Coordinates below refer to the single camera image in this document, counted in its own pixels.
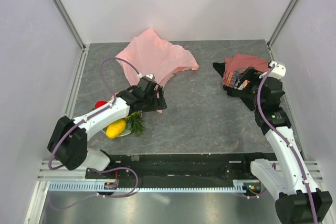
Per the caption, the black cloth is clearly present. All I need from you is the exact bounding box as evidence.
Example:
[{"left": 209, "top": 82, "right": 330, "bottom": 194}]
[{"left": 212, "top": 62, "right": 255, "bottom": 111}]

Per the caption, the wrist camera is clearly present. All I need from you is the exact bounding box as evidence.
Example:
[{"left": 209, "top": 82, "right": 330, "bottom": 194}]
[
  {"left": 137, "top": 73, "right": 155, "bottom": 80},
  {"left": 268, "top": 61, "right": 286, "bottom": 80}
]

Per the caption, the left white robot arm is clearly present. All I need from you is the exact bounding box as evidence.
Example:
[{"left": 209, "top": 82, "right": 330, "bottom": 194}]
[{"left": 47, "top": 77, "right": 167, "bottom": 178}]

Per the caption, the right aluminium frame post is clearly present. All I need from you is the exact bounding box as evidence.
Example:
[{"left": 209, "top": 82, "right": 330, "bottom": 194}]
[{"left": 267, "top": 0, "right": 300, "bottom": 50}]

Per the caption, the pineapple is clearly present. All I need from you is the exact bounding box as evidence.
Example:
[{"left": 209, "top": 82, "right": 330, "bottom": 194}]
[{"left": 125, "top": 111, "right": 145, "bottom": 137}]

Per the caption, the aluminium frame post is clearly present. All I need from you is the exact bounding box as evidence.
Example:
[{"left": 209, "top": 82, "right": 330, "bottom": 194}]
[
  {"left": 36, "top": 0, "right": 87, "bottom": 50},
  {"left": 267, "top": 0, "right": 300, "bottom": 50}
]

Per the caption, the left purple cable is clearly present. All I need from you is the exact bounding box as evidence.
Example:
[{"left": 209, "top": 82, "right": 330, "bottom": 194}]
[{"left": 48, "top": 58, "right": 144, "bottom": 210}]

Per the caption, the yellow mango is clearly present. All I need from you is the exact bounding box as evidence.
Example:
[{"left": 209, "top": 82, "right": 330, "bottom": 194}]
[{"left": 106, "top": 119, "right": 127, "bottom": 139}]

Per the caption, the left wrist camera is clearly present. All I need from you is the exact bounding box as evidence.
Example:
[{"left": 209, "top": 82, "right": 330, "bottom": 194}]
[{"left": 137, "top": 73, "right": 155, "bottom": 80}]

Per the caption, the purple cable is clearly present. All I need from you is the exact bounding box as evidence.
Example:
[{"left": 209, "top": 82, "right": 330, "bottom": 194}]
[
  {"left": 48, "top": 58, "right": 144, "bottom": 210},
  {"left": 241, "top": 63, "right": 320, "bottom": 224}
]

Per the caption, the red printed t-shirt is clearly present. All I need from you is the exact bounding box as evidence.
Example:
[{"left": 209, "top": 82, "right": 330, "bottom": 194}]
[{"left": 223, "top": 54, "right": 268, "bottom": 88}]

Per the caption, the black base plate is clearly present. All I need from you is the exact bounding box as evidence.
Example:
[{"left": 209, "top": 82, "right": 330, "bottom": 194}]
[{"left": 85, "top": 152, "right": 277, "bottom": 188}]

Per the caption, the red apple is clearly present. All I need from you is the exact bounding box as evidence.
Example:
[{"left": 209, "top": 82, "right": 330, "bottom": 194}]
[{"left": 94, "top": 100, "right": 108, "bottom": 109}]

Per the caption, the white fruit plate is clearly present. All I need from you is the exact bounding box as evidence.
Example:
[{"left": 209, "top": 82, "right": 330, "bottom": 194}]
[{"left": 101, "top": 112, "right": 145, "bottom": 139}]

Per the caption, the pink plastic bag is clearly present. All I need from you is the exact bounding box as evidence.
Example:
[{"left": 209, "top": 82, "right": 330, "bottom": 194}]
[{"left": 117, "top": 28, "right": 199, "bottom": 86}]

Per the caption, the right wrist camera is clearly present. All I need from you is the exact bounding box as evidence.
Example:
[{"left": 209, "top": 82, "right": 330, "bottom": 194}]
[{"left": 268, "top": 61, "right": 286, "bottom": 80}]

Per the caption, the slotted cable duct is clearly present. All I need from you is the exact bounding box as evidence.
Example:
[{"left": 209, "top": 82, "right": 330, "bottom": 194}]
[{"left": 48, "top": 181, "right": 246, "bottom": 193}]

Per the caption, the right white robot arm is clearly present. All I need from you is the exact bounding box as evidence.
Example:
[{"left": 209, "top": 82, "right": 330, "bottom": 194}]
[{"left": 237, "top": 62, "right": 333, "bottom": 223}]

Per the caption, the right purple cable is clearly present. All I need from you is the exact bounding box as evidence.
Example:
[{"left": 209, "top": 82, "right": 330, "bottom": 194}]
[{"left": 241, "top": 63, "right": 320, "bottom": 224}]

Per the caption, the left aluminium frame post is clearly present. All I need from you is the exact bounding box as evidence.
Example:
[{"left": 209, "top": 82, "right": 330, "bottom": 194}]
[{"left": 36, "top": 0, "right": 87, "bottom": 50}]

